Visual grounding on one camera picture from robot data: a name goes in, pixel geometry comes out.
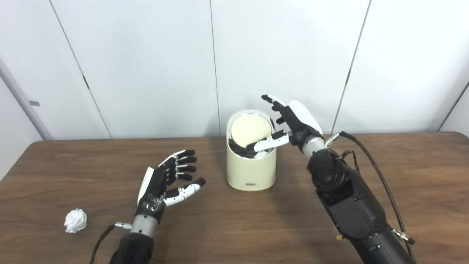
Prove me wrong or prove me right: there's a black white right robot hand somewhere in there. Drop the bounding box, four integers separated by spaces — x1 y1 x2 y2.
246 94 326 154

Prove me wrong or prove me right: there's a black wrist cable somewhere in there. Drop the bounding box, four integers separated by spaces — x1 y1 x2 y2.
325 131 416 263
89 222 132 264

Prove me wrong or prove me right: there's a black bin liner bag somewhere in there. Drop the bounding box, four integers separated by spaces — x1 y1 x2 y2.
228 128 276 159

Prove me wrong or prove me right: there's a cream round bin lid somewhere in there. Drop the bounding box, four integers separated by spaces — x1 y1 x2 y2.
230 114 273 149

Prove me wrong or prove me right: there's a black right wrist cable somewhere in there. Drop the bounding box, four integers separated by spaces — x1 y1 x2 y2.
325 131 416 263

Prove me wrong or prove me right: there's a cream-colored bin body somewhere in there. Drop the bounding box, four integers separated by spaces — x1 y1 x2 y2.
226 109 277 191

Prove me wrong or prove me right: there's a gray wall corner post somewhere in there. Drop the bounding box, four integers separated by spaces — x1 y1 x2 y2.
0 59 53 140

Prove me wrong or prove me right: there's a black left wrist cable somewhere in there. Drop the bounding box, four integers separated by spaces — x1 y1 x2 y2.
89 222 132 264

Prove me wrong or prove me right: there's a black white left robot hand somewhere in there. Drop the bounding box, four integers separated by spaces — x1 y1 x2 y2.
137 149 206 223

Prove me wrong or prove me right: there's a white paper ball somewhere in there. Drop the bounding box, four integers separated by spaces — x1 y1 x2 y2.
64 208 88 234

